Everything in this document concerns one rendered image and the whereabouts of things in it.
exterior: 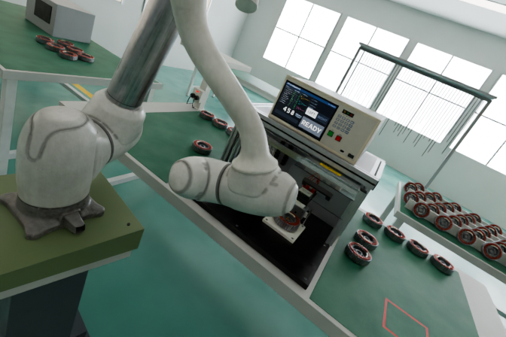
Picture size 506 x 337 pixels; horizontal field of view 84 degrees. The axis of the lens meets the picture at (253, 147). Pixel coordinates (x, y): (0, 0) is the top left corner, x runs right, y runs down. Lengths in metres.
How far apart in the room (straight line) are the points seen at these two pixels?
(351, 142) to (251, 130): 0.70
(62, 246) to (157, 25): 0.58
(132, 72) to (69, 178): 0.31
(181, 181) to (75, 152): 0.26
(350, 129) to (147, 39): 0.81
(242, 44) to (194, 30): 8.20
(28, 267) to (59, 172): 0.20
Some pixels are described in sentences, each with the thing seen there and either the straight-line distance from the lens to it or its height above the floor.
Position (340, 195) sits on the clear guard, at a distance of 1.01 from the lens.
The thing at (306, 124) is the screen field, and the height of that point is 1.17.
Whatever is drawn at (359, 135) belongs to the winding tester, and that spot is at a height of 1.23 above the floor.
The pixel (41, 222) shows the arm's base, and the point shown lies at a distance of 0.86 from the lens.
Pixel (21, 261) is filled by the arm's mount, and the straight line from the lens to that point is 0.81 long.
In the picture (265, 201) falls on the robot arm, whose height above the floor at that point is 1.12.
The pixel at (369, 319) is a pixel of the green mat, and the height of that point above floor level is 0.75.
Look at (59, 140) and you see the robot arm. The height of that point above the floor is 1.04.
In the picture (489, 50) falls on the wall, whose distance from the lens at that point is 7.67.
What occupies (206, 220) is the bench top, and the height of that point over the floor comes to 0.75.
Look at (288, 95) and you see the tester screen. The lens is 1.27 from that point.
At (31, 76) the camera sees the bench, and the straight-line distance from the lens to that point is 2.03.
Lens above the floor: 1.40
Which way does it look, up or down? 20 degrees down
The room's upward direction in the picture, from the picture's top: 25 degrees clockwise
